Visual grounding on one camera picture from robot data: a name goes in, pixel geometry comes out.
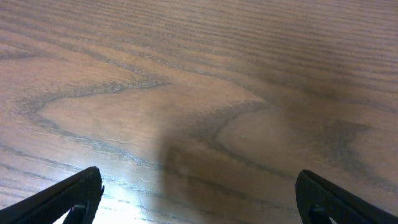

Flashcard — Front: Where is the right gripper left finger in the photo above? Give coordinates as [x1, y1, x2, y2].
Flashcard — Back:
[1, 166, 104, 224]

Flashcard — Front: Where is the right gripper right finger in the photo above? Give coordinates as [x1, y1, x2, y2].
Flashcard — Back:
[295, 170, 397, 224]

